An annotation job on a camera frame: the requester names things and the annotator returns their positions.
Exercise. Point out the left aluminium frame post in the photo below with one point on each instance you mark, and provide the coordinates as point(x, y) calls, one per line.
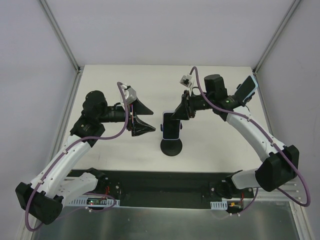
point(44, 5)

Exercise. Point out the left aluminium table rail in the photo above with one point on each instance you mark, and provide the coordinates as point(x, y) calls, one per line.
point(23, 233)

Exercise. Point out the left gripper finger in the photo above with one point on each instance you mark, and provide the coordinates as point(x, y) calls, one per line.
point(140, 127)
point(140, 109)

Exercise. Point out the aluminium table rail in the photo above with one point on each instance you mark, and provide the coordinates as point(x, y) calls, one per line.
point(23, 233)
point(299, 223)

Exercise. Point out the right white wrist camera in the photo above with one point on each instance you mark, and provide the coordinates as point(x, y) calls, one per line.
point(188, 82)

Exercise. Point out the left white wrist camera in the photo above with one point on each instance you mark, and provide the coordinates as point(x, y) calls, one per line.
point(129, 93)

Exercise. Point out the right white cable duct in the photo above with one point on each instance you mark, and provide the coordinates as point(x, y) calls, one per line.
point(219, 205)

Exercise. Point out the right aluminium table rail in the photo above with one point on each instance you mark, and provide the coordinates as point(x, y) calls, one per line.
point(299, 223)

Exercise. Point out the phone with purple case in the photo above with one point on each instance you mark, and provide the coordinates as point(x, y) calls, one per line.
point(169, 127)

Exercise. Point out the white cable duct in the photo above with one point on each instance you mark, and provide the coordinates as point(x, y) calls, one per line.
point(219, 205)
point(92, 202)

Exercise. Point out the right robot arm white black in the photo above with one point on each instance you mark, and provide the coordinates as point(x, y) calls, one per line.
point(278, 160)

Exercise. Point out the black phone stand round base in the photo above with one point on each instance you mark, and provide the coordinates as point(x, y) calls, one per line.
point(171, 148)

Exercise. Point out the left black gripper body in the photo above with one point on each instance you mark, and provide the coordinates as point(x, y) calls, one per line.
point(132, 119)

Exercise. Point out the aluminium frame post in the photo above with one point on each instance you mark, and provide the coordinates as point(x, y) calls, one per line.
point(295, 4)
point(44, 5)

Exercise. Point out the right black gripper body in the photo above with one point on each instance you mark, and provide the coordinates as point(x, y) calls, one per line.
point(188, 106)

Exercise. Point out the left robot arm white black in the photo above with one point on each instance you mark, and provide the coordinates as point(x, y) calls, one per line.
point(45, 196)

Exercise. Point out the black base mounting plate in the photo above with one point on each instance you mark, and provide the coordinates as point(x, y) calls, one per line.
point(155, 189)

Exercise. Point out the left white cable duct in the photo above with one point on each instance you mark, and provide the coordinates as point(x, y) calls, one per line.
point(92, 202)

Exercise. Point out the right aluminium frame post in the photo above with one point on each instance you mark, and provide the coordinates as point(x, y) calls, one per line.
point(295, 4)

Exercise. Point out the phone with blue case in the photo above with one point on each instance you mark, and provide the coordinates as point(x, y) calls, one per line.
point(249, 81)

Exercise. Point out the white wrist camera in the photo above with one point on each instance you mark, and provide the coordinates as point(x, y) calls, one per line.
point(188, 82)
point(129, 93)

